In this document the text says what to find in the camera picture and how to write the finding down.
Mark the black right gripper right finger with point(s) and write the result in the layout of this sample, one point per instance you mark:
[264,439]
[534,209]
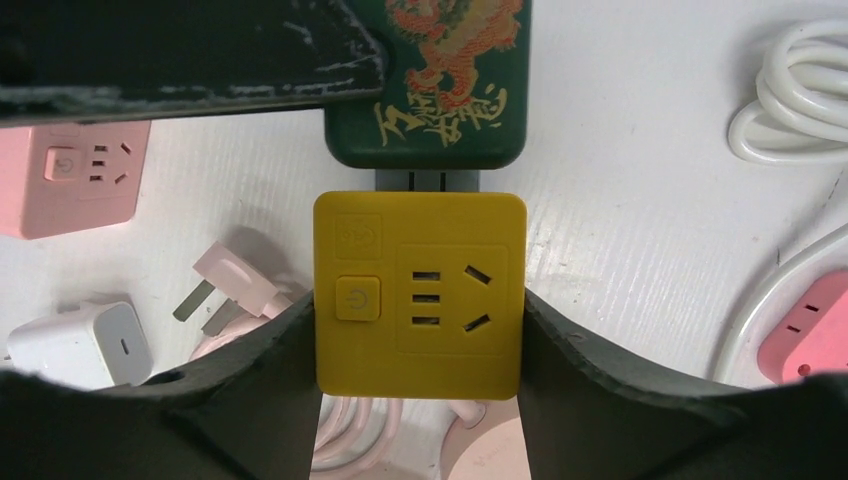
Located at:
[590,409]

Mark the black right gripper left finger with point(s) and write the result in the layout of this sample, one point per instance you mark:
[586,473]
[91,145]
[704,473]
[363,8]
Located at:
[248,410]

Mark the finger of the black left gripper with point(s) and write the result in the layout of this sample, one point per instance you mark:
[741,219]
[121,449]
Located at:
[108,61]

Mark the white usb charger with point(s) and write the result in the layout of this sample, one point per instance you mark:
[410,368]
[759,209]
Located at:
[94,347]

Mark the yellow cube socket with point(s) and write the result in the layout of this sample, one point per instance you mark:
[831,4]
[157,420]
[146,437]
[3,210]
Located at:
[419,294]

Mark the dark green cube socket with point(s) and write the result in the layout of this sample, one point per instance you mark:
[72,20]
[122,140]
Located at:
[456,91]

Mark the pink plug adapter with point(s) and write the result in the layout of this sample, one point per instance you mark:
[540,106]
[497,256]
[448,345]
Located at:
[812,337]

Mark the pink round socket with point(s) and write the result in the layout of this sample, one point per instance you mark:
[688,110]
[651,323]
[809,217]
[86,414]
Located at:
[484,442]

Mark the pink cube socket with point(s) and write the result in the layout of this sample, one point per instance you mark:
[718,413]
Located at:
[63,178]

